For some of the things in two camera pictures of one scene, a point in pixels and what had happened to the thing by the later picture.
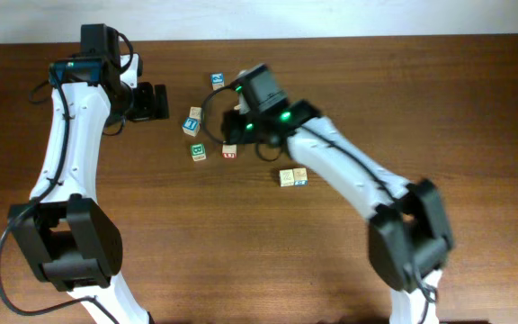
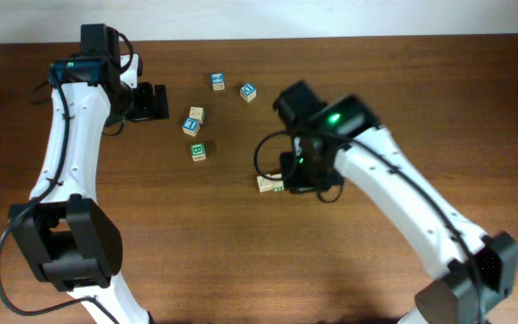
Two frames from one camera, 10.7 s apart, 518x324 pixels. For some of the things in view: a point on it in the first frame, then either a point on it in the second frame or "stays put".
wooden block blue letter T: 191,126 stays put
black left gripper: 147,111 stays put
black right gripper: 234,128 → 295,181
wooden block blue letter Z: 218,80 stays put
